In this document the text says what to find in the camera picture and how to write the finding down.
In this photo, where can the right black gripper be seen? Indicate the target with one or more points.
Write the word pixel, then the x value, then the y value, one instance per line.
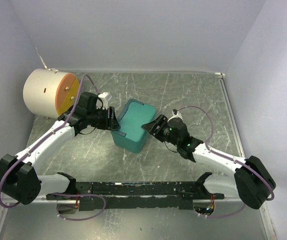
pixel 161 121

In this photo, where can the aluminium frame rail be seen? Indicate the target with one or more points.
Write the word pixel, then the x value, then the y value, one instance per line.
pixel 264 211

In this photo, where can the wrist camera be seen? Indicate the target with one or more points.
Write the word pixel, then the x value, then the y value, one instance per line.
pixel 103 100
pixel 176 114

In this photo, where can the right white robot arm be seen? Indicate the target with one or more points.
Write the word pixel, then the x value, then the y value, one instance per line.
pixel 249 177

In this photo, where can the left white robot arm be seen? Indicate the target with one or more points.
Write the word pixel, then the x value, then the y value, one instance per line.
pixel 18 174

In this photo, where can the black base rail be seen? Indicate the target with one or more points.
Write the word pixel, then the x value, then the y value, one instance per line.
pixel 147 195

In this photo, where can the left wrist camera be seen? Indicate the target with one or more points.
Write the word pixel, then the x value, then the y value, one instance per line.
pixel 103 100

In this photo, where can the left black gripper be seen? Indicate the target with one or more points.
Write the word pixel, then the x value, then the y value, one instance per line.
pixel 111 124

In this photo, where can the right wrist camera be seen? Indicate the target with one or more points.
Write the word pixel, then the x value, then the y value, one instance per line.
pixel 176 114

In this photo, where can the teal medicine kit box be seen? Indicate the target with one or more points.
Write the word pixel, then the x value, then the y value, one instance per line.
pixel 131 136

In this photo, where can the white cylinder drum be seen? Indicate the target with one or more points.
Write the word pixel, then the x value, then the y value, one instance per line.
pixel 50 93

